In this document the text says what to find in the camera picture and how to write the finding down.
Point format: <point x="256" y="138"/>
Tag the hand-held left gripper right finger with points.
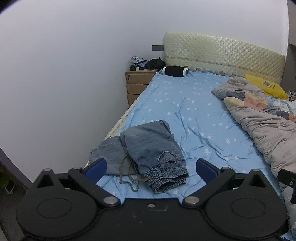
<point x="205" y="170"/>

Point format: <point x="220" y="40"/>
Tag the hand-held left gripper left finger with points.
<point x="97" y="169"/>

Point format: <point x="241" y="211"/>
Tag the blue denim jeans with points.
<point x="150" y="148"/>

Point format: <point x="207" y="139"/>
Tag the bed with blue star sheet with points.
<point x="196" y="111"/>

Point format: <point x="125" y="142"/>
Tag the grey patchwork quilt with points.
<point x="261" y="120"/>

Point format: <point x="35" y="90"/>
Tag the yellow pillow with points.
<point x="277" y="91"/>

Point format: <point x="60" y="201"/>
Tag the small white card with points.
<point x="267" y="83"/>

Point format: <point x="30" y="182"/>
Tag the wooden nightstand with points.
<point x="136" y="81"/>

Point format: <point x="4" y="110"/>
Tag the black neck pillow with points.
<point x="173" y="70"/>

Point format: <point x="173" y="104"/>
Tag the small black item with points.
<point x="133" y="67"/>

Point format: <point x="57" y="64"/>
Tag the grey built-in wardrobe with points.
<point x="291" y="67"/>

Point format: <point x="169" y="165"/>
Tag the blue and white packet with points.
<point x="138" y="61"/>

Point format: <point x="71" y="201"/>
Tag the cream quilted headboard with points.
<point x="219" y="53"/>

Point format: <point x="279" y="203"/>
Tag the black clothing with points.
<point x="155" y="63"/>

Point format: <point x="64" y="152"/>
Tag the grey wall switch plate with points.
<point x="157" y="47"/>

